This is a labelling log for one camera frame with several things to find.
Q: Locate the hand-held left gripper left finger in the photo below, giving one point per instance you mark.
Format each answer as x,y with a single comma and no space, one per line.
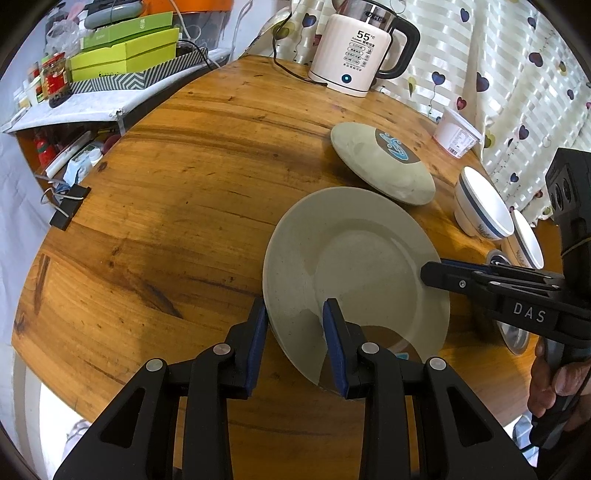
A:
256,341

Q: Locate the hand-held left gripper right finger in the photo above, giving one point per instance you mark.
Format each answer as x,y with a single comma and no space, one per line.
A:
330,341

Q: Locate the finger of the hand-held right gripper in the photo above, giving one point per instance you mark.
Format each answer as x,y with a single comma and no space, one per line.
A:
461,263
443,274

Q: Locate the metal bowl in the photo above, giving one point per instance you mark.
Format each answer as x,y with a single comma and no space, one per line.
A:
513,337

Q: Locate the white bowl with blue stripe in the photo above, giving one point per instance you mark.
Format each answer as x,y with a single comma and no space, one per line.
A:
485,203
526,240

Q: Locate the grey plate with blue print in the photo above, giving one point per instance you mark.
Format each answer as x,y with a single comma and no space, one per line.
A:
323,249
369,159

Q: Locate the person's right hand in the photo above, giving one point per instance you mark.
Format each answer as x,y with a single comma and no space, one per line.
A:
568,390

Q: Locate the white plastic tub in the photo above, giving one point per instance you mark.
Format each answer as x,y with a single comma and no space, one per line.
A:
455,136

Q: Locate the heart print curtain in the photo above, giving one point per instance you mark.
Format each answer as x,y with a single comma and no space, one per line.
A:
508,60

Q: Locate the black binder clip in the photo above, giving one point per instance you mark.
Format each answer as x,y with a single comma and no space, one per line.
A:
69,205

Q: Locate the white electric kettle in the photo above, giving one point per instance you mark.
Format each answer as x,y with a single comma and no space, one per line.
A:
351,50

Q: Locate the blue white packet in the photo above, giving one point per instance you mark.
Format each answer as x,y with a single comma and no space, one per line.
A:
81,164

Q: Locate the white tube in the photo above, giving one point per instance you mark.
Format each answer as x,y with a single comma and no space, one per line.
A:
69,150

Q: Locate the small red bottle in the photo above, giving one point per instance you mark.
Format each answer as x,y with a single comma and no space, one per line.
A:
45,152

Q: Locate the white shelf board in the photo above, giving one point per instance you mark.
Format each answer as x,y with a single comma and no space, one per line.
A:
92,106

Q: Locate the lime green box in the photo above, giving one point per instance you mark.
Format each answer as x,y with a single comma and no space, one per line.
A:
124,55

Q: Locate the red-lidded jars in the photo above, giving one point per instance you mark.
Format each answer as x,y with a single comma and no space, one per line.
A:
55,78

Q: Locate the dark green box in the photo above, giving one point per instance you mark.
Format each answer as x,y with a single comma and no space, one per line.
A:
124,30

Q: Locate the orange container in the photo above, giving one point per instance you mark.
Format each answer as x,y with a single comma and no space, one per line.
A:
194,4

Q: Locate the grey case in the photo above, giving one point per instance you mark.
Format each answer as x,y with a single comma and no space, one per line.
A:
113,11

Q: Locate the clear plastic bag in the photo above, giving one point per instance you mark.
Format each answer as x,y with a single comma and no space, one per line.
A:
64,32

